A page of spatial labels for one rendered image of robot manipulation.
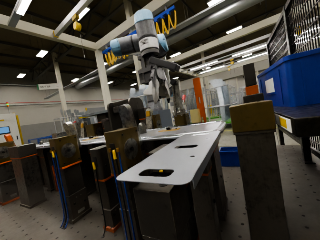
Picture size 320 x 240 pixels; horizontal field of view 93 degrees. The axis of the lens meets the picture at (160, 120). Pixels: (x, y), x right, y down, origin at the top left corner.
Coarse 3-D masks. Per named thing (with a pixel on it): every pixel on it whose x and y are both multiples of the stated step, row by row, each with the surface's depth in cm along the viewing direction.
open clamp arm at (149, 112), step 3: (147, 111) 81; (150, 111) 81; (147, 114) 81; (150, 114) 81; (147, 117) 81; (150, 117) 80; (147, 120) 81; (150, 120) 80; (147, 123) 81; (150, 123) 80; (147, 126) 81; (150, 126) 80; (147, 129) 81
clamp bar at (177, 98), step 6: (174, 84) 70; (174, 90) 74; (180, 90) 73; (174, 96) 73; (180, 96) 72; (174, 102) 72; (180, 102) 71; (174, 108) 72; (180, 108) 71; (180, 114) 71
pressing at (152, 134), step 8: (160, 128) 72; (184, 128) 58; (192, 128) 54; (200, 128) 51; (208, 128) 48; (216, 128) 45; (224, 128) 48; (96, 136) 91; (144, 136) 55; (152, 136) 52; (160, 136) 50; (168, 136) 48; (176, 136) 46; (48, 144) 95; (88, 144) 69
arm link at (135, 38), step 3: (132, 36) 67; (135, 36) 67; (132, 39) 67; (135, 39) 67; (135, 42) 67; (138, 42) 67; (135, 45) 68; (138, 45) 68; (135, 48) 68; (138, 48) 69; (138, 51) 71
